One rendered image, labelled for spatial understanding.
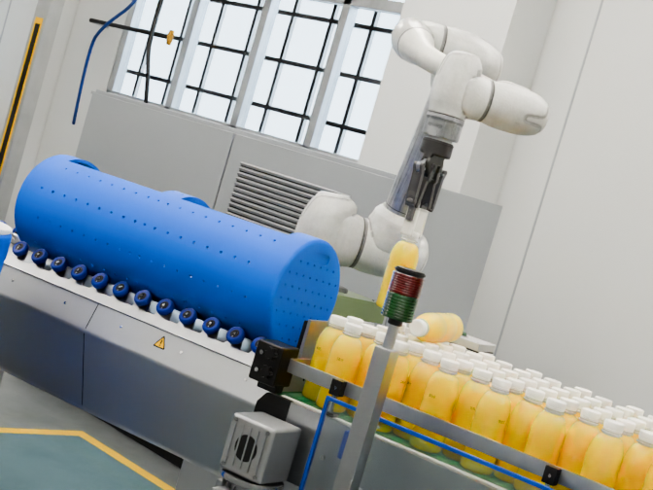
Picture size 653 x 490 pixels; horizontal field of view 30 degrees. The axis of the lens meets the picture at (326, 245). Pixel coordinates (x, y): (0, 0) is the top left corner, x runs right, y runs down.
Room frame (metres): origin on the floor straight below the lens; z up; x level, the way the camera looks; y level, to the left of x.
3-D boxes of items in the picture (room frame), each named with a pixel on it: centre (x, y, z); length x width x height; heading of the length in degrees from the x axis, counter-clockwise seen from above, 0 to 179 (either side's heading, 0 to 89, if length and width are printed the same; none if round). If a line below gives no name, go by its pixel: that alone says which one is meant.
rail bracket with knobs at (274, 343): (2.67, 0.03, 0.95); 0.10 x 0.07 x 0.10; 148
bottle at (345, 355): (2.64, -0.11, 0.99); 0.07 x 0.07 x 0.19
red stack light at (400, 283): (2.35, -0.17, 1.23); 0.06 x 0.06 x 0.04
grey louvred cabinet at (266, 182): (5.39, 0.34, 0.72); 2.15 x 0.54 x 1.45; 47
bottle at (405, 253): (2.88, -0.18, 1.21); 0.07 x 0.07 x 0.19
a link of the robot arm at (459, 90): (2.88, -0.20, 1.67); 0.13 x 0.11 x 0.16; 103
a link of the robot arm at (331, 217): (3.57, 0.01, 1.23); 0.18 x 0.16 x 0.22; 103
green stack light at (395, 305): (2.35, -0.17, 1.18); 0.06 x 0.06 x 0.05
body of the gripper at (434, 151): (2.88, -0.18, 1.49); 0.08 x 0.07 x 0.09; 148
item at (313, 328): (2.86, -0.03, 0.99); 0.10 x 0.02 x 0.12; 148
